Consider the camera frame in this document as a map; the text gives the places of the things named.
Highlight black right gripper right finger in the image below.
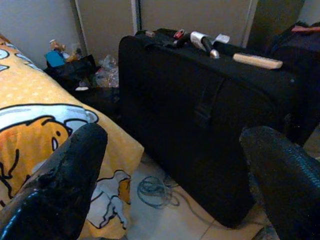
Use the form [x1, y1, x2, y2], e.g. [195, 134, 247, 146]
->
[239, 125, 320, 240]

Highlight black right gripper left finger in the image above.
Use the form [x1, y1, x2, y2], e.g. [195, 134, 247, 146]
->
[0, 122, 109, 240]

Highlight yellow cartoon egg print blanket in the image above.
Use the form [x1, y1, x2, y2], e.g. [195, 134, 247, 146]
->
[0, 33, 145, 240]

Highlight black travel bag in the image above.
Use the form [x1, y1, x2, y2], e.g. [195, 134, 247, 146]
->
[268, 21, 320, 146]

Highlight small black bag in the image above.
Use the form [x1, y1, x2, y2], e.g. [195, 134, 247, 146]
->
[43, 54, 101, 88]

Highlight clear plastic bag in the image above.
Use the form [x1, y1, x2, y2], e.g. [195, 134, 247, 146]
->
[93, 54, 120, 88]

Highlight large black suitcase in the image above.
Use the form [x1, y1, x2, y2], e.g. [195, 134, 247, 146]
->
[117, 27, 307, 229]

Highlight blue box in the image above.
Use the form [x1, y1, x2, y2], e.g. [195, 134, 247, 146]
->
[46, 50, 65, 68]

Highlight brown plush toy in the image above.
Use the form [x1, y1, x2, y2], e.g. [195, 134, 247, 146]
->
[49, 39, 67, 52]

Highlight pink cloth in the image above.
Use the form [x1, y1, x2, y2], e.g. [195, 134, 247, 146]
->
[291, 24, 320, 33]

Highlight white paper tag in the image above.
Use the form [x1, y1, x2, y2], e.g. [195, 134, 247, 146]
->
[214, 33, 231, 45]

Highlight coiled blue cable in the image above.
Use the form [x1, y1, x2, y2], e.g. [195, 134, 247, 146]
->
[136, 174, 226, 227]

